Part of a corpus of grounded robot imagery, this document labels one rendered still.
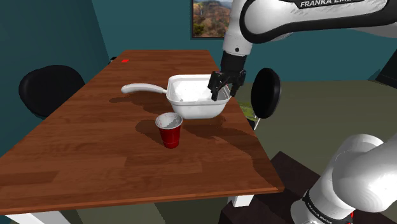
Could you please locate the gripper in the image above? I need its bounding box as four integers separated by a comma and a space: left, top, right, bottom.
207, 50, 247, 102

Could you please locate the black round-backed chair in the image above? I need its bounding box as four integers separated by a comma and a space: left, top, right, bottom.
18, 64, 86, 120
249, 67, 282, 130

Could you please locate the red plastic cup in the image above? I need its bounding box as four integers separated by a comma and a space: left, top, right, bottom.
155, 111, 184, 150

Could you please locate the brown wooden table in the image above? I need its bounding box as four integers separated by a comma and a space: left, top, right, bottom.
0, 49, 286, 224

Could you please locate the white square pan with handle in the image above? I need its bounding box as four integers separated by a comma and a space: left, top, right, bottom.
120, 73, 233, 120

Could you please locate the landscape wall picture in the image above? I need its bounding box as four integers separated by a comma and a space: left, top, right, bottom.
191, 0, 233, 39

